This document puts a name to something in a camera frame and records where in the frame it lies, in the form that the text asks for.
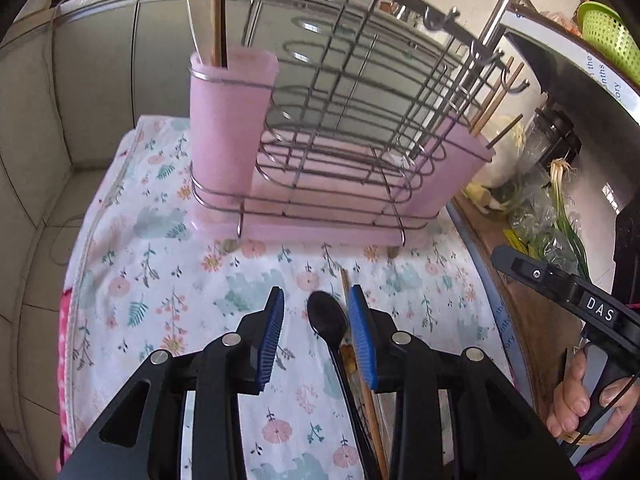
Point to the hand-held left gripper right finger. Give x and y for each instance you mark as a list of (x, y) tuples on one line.
[(360, 340)]

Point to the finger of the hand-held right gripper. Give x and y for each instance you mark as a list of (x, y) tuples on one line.
[(535, 274)]

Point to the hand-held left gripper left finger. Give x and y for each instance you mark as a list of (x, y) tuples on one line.
[(272, 340)]

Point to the black spoon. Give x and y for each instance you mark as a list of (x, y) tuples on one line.
[(327, 317)]

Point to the wooden chopstick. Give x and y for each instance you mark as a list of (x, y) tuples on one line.
[(372, 410), (497, 97), (492, 87), (505, 132)]

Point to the pink plastic utensil cup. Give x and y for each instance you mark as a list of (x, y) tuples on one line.
[(225, 135), (462, 180)]

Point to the white plastic spoon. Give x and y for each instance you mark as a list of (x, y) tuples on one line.
[(192, 30)]

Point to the person's right forearm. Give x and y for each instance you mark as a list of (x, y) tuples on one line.
[(615, 465)]

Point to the person's right hand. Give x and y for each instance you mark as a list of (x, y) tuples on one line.
[(567, 400)]

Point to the plastic bag of greens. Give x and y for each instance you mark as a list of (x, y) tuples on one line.
[(535, 225)]

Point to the cardboard box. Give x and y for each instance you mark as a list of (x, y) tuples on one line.
[(540, 330)]

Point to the green onions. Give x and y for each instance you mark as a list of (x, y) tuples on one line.
[(562, 200)]

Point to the napa cabbage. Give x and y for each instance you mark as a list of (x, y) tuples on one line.
[(502, 167)]

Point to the pink plastic drip tray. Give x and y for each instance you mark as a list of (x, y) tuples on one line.
[(320, 235)]

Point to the black blender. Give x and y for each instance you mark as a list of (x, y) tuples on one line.
[(555, 135)]

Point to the floral printed cloth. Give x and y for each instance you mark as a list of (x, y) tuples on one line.
[(150, 260)]

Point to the metal storage shelf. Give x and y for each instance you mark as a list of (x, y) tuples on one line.
[(575, 60)]

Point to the green plastic basket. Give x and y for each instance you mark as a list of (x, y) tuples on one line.
[(607, 35)]

